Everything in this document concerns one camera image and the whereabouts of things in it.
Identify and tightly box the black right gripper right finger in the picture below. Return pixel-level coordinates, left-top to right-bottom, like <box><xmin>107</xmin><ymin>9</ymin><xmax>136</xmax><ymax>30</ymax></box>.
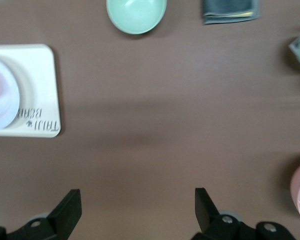
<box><xmin>191</xmin><ymin>187</ymin><xmax>297</xmax><ymax>240</ymax></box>

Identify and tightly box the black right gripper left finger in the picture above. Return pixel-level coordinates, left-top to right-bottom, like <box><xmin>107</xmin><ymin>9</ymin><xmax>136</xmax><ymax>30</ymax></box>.
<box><xmin>0</xmin><ymin>188</ymin><xmax>83</xmax><ymax>240</ymax></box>

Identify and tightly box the lavender round plate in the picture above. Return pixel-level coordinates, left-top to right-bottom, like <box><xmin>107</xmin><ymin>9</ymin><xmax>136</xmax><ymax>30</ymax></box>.
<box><xmin>0</xmin><ymin>55</ymin><xmax>21</xmax><ymax>131</ymax></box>

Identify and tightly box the pink bowl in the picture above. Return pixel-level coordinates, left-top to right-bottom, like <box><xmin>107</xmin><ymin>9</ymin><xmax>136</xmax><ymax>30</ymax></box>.
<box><xmin>289</xmin><ymin>159</ymin><xmax>300</xmax><ymax>226</ymax></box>

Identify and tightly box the brown table cover mat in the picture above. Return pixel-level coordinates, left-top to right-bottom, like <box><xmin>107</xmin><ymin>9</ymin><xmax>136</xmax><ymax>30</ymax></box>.
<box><xmin>0</xmin><ymin>0</ymin><xmax>300</xmax><ymax>240</ymax></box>

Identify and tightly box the cream bear print tray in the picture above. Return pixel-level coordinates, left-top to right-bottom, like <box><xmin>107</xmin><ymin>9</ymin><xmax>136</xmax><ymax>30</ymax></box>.
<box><xmin>0</xmin><ymin>43</ymin><xmax>62</xmax><ymax>138</ymax></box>

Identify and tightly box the dark grey folded cloth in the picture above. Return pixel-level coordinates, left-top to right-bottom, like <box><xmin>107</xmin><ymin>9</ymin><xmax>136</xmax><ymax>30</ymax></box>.
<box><xmin>202</xmin><ymin>0</ymin><xmax>262</xmax><ymax>26</ymax></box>

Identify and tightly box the mint green bowl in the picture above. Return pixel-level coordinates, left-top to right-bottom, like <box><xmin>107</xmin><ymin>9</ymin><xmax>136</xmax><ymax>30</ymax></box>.
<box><xmin>106</xmin><ymin>0</ymin><xmax>168</xmax><ymax>35</ymax></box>

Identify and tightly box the grey wire cup rack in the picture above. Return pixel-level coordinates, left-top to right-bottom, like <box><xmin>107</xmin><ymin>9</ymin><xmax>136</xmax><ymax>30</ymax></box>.
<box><xmin>288</xmin><ymin>34</ymin><xmax>300</xmax><ymax>76</ymax></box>

